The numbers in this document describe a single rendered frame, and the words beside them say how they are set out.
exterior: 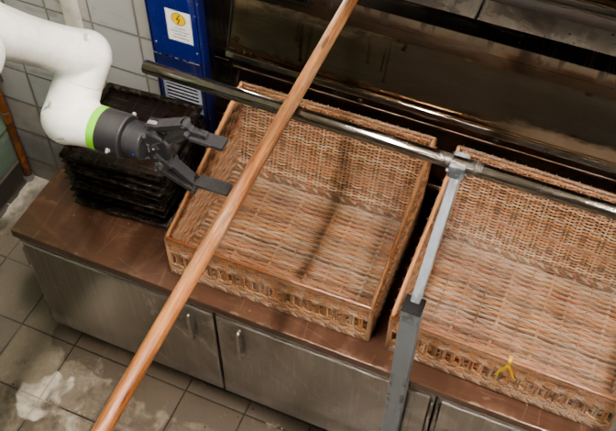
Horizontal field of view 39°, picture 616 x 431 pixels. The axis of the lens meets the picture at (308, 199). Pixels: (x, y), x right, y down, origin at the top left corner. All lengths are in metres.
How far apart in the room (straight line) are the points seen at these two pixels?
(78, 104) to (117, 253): 0.67
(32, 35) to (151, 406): 1.43
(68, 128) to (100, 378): 1.23
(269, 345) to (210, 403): 0.52
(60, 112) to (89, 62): 0.11
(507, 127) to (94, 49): 0.98
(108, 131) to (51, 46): 0.19
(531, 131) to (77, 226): 1.21
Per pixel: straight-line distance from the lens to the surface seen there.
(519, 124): 2.16
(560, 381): 2.06
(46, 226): 2.49
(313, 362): 2.28
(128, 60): 2.61
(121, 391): 1.46
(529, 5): 1.77
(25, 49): 1.69
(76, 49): 1.77
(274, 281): 2.13
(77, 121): 1.80
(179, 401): 2.79
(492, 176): 1.77
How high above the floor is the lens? 2.49
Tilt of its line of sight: 51 degrees down
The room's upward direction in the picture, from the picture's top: 1 degrees clockwise
